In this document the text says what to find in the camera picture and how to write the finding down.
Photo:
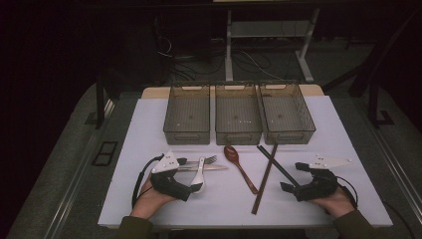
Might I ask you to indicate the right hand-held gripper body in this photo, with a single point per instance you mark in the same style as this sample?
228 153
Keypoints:
318 187

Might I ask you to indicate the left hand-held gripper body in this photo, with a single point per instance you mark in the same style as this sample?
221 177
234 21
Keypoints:
166 164

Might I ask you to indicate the white ceramic spoon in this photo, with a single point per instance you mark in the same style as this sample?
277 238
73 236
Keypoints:
199 176

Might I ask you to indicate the brown chopstick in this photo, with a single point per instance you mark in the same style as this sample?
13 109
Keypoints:
265 177

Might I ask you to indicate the metal fork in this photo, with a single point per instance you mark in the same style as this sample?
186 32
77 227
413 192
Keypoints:
209 159

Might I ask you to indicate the metal table knife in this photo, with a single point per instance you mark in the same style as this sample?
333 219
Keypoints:
215 168

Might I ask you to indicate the smoky clear plastic bin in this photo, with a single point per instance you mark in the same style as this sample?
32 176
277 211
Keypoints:
187 114
287 114
237 113

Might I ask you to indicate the red-brown wooden spoon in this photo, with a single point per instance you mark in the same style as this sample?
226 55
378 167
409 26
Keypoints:
231 154

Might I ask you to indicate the person's right hand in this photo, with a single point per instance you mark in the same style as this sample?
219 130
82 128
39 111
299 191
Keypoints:
336 204

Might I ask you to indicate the person's left hand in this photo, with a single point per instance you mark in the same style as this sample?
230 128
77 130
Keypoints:
147 202

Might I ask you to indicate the white table sheet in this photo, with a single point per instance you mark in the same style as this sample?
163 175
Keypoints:
215 205

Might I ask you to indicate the black metal stand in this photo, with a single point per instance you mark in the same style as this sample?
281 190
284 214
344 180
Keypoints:
373 103
99 106

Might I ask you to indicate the metal floor rail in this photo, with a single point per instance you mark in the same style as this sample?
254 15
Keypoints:
71 195
398 172

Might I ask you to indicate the white metal stand frame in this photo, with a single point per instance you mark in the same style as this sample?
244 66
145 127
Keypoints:
228 49

